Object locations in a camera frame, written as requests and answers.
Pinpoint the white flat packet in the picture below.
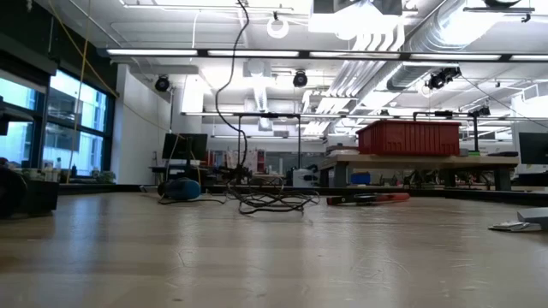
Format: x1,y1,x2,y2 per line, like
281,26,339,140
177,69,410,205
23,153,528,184
488,221,543,234

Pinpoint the black ceiling device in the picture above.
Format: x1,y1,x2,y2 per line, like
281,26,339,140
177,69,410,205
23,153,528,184
426,67,462,91

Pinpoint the red plastic bin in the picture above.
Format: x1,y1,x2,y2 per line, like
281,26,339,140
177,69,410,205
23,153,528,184
356,120,462,157

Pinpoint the white appliance box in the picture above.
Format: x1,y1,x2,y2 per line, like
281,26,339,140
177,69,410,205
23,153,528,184
292,169,319,188

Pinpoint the black background station frame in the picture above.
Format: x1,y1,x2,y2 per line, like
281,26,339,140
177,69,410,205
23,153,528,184
233,112,303,172

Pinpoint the white cable ring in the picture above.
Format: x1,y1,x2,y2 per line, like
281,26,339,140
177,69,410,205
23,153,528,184
266,16,290,39

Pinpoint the blue round speaker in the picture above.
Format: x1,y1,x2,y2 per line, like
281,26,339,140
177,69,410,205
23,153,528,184
157,179,202,202

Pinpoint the red and black hand tool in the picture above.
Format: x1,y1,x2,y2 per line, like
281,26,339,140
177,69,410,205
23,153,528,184
327,192,411,205

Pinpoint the wooden workbench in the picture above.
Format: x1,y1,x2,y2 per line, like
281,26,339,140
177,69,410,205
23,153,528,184
319,153,520,192

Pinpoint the black computer monitor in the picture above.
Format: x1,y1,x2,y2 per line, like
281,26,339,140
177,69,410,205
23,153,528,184
517,132,548,166
161,133,209,162

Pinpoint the black frame pole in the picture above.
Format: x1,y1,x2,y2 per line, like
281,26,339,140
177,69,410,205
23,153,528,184
97,48,548,62

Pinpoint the black cord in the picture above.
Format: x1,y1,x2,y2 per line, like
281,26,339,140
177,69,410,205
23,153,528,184
158,0,321,216

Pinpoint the grey flat box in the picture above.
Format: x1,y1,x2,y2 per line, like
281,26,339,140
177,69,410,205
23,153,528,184
516,208,548,231

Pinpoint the silver ventilation duct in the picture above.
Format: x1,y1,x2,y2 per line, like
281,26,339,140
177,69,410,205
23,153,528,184
402,0,489,55

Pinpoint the yellow hanging cable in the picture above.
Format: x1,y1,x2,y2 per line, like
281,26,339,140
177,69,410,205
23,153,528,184
65,0,93,185

